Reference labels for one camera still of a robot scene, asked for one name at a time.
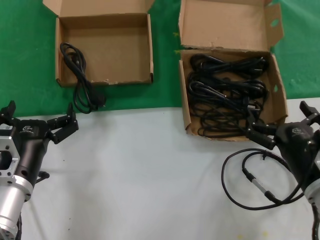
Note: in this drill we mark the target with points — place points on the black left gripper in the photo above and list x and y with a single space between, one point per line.
32 147

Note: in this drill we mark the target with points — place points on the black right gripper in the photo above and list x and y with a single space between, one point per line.
297 147

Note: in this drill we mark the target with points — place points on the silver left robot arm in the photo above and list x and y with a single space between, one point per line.
10 205

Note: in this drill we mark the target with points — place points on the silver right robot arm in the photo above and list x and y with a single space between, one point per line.
315 193

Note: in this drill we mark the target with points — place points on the empty brown cardboard box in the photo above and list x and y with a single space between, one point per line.
112 50

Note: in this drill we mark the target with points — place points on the green table mat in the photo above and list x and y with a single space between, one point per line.
25 62

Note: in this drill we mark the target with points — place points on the silver left wrist bracket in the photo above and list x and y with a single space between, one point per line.
7 146

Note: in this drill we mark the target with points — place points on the silver wrist bracket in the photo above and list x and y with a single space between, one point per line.
7 146
318 160

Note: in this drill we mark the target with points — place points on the silver right wrist bracket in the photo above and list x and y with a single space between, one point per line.
318 160

